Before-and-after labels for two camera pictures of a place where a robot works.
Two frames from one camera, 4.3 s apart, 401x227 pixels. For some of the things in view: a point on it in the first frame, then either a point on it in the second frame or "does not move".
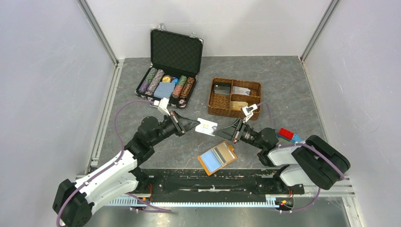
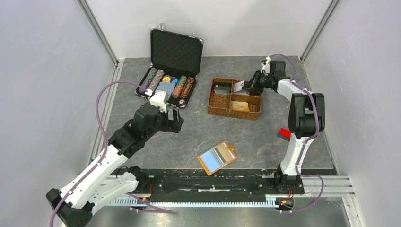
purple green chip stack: (147, 80) does not move
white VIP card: (206, 127) -> (238, 86)
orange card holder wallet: (217, 157) does not move
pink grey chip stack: (154, 82) does not move
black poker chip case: (176, 54) does not move
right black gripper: (233, 133) -> (253, 85)
